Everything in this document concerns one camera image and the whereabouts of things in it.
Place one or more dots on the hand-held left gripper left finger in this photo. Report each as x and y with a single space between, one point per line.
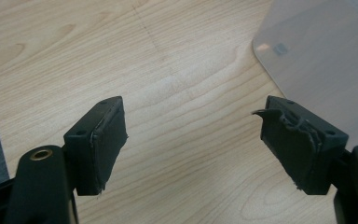
104 146

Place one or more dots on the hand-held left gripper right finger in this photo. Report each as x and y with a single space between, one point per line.
298 146

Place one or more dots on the clear plastic storage box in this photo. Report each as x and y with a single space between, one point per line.
323 46

